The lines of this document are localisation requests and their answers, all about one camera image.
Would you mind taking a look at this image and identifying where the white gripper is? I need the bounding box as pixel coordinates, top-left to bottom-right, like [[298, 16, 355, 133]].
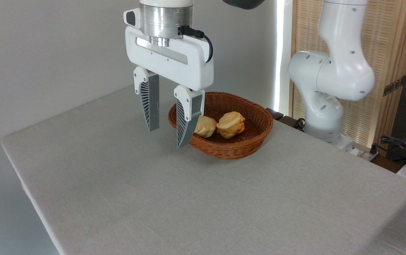
[[124, 8, 214, 149]]

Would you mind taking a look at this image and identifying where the twisted golden bread roll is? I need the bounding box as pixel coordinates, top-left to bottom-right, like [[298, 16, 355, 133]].
[[194, 115, 218, 138]]

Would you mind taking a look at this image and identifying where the round cream puff bread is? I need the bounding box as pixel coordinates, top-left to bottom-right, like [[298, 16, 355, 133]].
[[216, 111, 246, 140]]

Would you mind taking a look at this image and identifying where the brown wicker basket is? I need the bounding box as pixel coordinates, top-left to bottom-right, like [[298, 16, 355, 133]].
[[168, 91, 274, 160]]

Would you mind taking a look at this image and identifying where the grey tablecloth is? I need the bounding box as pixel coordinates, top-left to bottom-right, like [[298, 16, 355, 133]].
[[0, 76, 406, 255]]

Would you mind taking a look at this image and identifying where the dark metal screen hinge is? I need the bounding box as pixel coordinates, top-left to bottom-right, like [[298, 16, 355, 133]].
[[383, 75, 406, 97]]

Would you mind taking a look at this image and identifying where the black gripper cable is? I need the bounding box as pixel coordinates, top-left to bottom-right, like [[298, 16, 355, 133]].
[[180, 25, 214, 64]]

